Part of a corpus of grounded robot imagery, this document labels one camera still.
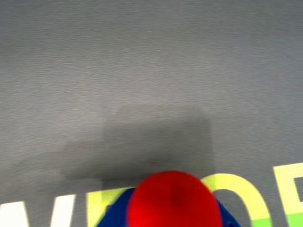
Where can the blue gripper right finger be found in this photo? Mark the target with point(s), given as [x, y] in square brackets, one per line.
[228, 216]

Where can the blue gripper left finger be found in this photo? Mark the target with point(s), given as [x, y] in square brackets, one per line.
[116, 210]

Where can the red ball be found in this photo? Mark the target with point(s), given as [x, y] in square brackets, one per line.
[172, 201]

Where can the grey mat with NOWROBO print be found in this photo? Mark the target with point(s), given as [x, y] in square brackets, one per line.
[142, 71]

